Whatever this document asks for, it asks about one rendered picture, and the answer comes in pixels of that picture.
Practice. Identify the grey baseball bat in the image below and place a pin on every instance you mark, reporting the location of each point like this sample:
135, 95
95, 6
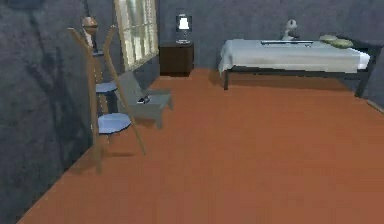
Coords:
286, 42

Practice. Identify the small black cassette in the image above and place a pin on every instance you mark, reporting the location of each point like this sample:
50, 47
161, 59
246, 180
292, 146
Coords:
143, 99

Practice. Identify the window with pale frame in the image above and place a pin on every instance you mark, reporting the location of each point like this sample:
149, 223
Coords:
137, 31

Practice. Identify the bed with white sheet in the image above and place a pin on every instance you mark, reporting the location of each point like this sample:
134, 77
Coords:
293, 58

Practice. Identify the grey chair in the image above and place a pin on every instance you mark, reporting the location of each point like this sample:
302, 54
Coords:
146, 101

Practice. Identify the wooden shelf with blue trays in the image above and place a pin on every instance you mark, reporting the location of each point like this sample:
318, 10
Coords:
93, 100

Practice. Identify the dark brown chest of drawers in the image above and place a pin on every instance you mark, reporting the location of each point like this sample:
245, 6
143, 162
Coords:
176, 59

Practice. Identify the green pillow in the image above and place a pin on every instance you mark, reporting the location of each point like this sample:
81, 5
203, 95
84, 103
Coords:
342, 43
327, 38

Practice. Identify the brown round ball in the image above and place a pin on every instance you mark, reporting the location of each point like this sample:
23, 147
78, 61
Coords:
89, 24

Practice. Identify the white table lamp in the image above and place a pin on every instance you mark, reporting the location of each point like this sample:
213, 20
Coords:
183, 28

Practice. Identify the white desk lamp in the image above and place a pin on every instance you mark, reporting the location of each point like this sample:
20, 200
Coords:
290, 29

